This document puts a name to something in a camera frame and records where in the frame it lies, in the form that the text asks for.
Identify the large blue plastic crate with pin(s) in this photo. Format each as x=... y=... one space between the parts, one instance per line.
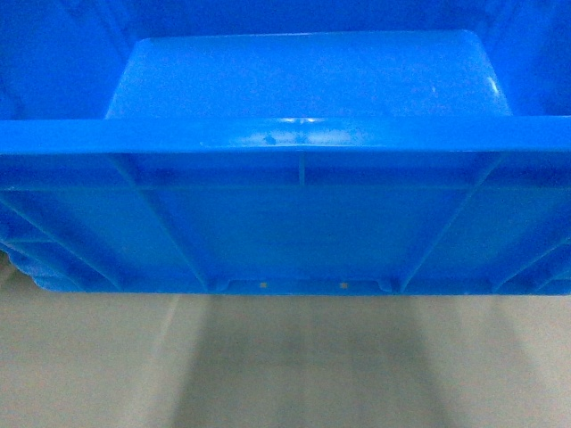
x=287 y=147

